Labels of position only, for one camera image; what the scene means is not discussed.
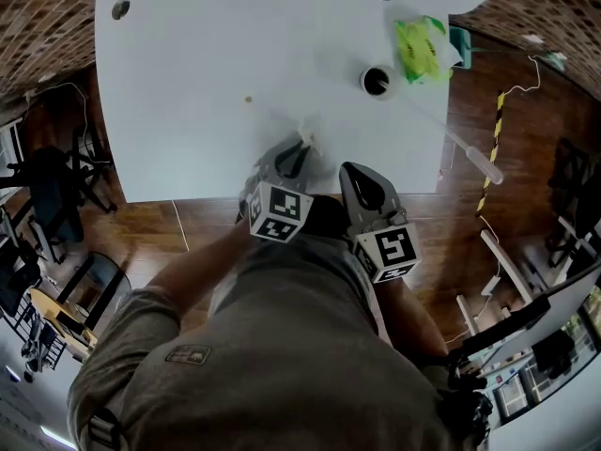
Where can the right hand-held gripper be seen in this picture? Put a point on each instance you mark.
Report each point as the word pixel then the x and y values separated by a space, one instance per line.
pixel 389 249

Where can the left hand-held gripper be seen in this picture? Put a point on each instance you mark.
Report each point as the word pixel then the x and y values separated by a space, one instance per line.
pixel 282 214

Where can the small white paper scrap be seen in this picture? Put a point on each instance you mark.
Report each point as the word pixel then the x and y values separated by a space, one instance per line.
pixel 310 134

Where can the person's left forearm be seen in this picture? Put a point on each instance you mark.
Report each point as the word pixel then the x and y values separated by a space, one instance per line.
pixel 202 261

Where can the person's right forearm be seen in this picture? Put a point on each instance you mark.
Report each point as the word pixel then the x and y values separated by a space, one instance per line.
pixel 413 313

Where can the white table top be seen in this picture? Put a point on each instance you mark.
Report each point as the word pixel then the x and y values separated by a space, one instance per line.
pixel 211 87

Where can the green plastic bag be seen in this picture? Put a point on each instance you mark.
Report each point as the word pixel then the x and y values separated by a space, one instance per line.
pixel 418 50

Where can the person's dark shoe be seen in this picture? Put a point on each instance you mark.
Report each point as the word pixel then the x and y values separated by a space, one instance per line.
pixel 324 216

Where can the cup of dark liquid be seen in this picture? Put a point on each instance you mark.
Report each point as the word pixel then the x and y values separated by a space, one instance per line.
pixel 375 80

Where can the clear plastic pipette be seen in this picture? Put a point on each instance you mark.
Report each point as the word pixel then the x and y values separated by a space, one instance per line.
pixel 488 173

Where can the yellow-black floor tape strip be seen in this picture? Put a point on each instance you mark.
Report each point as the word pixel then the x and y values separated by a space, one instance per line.
pixel 495 139

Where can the white power strip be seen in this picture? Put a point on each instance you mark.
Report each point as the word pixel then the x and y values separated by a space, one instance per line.
pixel 492 285

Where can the green flat mop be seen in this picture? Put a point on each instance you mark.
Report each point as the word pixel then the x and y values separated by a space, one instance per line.
pixel 460 47

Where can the person's grey shirt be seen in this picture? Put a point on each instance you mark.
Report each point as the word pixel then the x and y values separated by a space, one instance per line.
pixel 291 369

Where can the black office chair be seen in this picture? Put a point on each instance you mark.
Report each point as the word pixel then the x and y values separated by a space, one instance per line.
pixel 51 191
pixel 570 176

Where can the grey desk with white legs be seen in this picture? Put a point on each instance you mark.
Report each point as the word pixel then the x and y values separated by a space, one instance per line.
pixel 563 299

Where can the round wooden table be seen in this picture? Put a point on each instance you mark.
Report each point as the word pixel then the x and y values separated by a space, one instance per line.
pixel 51 306

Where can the white wall charger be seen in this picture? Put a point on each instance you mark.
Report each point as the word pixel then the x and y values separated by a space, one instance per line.
pixel 534 40

